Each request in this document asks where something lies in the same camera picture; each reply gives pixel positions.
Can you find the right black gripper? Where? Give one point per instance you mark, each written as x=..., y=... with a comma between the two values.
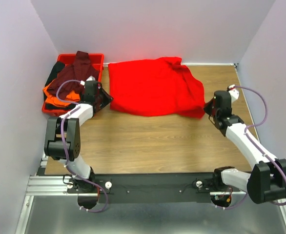
x=206, y=107

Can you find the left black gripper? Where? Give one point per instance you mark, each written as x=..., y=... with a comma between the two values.
x=108, y=98

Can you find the bright red t shirt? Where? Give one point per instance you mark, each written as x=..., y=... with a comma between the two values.
x=155, y=87

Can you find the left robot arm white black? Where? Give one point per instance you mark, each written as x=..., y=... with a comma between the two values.
x=63, y=138

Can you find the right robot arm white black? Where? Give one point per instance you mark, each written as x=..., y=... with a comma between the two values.
x=267, y=180

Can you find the orange t shirt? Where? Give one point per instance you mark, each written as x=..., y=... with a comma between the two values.
x=61, y=101

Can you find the maroon t shirt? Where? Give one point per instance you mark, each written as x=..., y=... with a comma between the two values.
x=79, y=66

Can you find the red plastic bin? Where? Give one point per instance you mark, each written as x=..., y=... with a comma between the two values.
x=48, y=109

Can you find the black t shirt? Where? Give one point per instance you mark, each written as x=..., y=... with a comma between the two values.
x=58, y=66

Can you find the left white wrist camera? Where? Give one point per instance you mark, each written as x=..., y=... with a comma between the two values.
x=91, y=78

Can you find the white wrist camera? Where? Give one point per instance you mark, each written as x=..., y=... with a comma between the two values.
x=91, y=78
x=234, y=93

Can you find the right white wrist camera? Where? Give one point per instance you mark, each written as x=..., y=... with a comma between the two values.
x=234, y=93

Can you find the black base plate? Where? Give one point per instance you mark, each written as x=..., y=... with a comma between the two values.
x=149, y=188

